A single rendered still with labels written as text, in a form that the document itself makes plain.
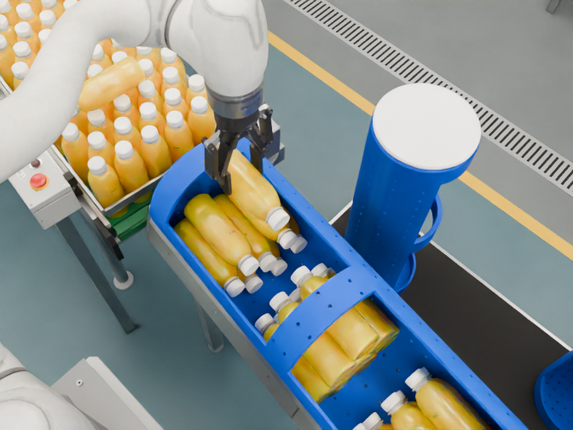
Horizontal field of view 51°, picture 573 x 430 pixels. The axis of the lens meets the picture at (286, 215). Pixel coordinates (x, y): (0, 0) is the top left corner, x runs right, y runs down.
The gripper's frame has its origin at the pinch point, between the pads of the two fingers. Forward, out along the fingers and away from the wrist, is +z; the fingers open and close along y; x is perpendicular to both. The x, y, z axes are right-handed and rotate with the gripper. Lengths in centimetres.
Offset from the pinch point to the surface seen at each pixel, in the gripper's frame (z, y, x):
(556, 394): 114, 72, -78
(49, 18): 21, -2, 83
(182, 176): 8.9, -6.7, 11.4
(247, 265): 17.8, -6.4, -9.4
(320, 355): 16.6, -7.4, -33.1
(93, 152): 23.8, -15.4, 39.7
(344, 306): 7.5, -0.4, -30.8
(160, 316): 131, -17, 39
